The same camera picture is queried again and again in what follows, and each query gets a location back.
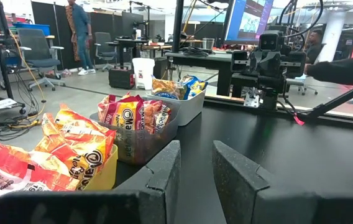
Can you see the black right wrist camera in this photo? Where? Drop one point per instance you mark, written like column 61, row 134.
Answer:
column 269, row 40

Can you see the white paper sheet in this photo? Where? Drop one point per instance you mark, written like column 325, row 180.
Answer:
column 1, row 104

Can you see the black pole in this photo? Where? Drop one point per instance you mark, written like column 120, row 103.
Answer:
column 178, row 25

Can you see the yellow plastic bin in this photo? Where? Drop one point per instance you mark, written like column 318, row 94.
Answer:
column 105, row 174

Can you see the black metal table frame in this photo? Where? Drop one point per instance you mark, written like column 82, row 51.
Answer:
column 350, row 94

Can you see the orange mandala tapestry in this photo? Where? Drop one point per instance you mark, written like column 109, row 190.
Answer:
column 68, row 21

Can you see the clear plastic cup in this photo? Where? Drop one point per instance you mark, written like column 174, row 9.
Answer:
column 208, row 43

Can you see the silver mounting plate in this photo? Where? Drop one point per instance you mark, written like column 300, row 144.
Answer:
column 252, row 100

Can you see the blue storage bin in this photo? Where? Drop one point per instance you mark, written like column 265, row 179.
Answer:
column 32, row 28

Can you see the person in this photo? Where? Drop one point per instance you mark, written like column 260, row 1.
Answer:
column 81, row 34
column 314, row 48

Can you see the white plastic bin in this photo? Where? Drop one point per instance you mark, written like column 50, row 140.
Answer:
column 189, row 109

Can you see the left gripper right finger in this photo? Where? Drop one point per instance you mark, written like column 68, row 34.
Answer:
column 241, row 199

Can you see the black table mat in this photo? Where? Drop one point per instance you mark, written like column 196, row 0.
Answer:
column 288, row 155

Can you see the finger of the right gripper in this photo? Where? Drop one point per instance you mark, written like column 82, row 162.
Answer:
column 274, row 63
column 262, row 63

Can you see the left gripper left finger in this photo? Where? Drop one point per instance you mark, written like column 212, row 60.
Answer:
column 151, row 199

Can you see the red tape tag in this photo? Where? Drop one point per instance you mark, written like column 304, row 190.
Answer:
column 299, row 120

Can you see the white trash bin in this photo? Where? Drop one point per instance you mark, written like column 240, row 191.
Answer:
column 143, row 73

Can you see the black red tool case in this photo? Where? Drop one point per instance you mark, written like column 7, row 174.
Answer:
column 121, row 79

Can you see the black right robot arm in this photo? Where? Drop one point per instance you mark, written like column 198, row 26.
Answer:
column 269, row 95

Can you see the grey office chair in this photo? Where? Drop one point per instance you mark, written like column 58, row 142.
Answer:
column 103, row 43
column 36, row 46

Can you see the grey translucent plastic bin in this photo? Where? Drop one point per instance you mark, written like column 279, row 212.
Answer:
column 145, row 146

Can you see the computer monitor blue screen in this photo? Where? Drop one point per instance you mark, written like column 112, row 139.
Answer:
column 248, row 20

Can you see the black desk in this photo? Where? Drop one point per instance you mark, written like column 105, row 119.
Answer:
column 207, row 62

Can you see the blue Maruchan noodle pack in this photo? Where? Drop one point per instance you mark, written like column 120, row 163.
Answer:
column 196, row 85
column 165, row 88

